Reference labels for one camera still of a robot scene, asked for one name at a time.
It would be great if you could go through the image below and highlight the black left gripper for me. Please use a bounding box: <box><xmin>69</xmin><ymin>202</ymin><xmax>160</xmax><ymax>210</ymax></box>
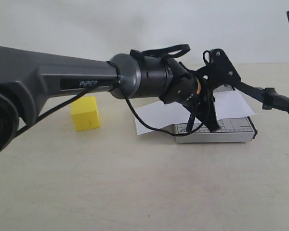
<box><xmin>184</xmin><ymin>66</ymin><xmax>220</xmax><ymax>132</ymax></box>

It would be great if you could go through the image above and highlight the white paper sheet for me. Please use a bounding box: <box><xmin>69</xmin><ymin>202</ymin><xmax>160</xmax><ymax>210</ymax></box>
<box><xmin>135</xmin><ymin>90</ymin><xmax>256</xmax><ymax>128</ymax></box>

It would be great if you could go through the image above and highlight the black cutter blade lever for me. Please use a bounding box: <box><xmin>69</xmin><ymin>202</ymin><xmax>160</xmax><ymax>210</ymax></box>
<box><xmin>234</xmin><ymin>82</ymin><xmax>289</xmax><ymax>114</ymax></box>

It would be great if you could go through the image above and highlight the yellow foam cube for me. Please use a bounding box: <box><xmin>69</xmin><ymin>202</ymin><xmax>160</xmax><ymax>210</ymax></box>
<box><xmin>70</xmin><ymin>96</ymin><xmax>101</xmax><ymax>131</ymax></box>

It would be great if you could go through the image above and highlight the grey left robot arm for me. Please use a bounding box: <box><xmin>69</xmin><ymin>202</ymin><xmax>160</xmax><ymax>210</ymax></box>
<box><xmin>0</xmin><ymin>44</ymin><xmax>220</xmax><ymax>152</ymax></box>

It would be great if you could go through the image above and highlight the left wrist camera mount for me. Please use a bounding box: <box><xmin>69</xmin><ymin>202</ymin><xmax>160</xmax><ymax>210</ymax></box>
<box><xmin>197</xmin><ymin>49</ymin><xmax>241</xmax><ymax>89</ymax></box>

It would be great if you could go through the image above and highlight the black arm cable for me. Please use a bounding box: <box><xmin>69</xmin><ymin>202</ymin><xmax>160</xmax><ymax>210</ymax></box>
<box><xmin>14</xmin><ymin>43</ymin><xmax>208</xmax><ymax>138</ymax></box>

